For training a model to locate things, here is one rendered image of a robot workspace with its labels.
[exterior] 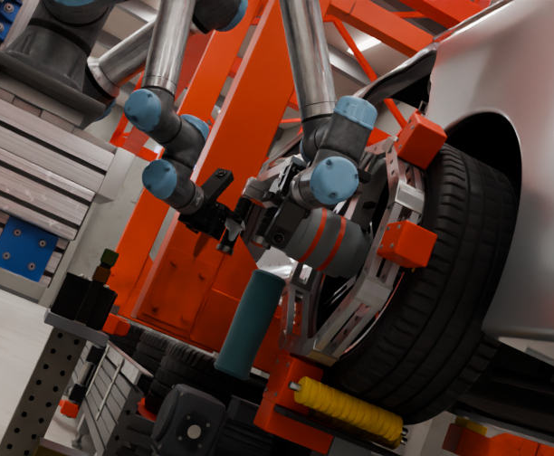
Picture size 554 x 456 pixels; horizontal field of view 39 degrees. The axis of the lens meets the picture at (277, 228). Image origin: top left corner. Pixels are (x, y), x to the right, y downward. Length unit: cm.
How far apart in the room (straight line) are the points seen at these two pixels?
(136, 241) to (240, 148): 194
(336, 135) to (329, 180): 9
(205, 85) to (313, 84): 286
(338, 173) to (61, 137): 47
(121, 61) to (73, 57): 55
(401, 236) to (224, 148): 87
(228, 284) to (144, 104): 80
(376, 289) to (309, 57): 48
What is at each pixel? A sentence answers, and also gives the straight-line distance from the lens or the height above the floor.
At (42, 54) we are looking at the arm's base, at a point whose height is 85.
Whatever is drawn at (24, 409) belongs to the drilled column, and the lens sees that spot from 234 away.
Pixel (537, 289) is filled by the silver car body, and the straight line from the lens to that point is 148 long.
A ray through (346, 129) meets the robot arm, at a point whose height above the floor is 94.
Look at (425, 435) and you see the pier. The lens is 1002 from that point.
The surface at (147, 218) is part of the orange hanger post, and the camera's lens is 416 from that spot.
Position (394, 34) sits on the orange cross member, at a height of 263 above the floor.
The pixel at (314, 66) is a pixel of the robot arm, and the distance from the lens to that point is 150.
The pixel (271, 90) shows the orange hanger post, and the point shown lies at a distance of 234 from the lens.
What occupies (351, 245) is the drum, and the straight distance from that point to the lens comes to 180.
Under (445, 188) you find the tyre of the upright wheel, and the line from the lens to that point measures 167.
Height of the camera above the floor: 50
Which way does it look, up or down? 10 degrees up
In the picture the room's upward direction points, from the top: 22 degrees clockwise
